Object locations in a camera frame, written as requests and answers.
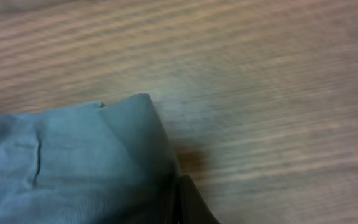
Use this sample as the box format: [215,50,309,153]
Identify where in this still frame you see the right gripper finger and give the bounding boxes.
[177,175,220,224]

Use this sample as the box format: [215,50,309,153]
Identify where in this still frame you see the grey shorts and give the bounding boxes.
[0,94,178,223]

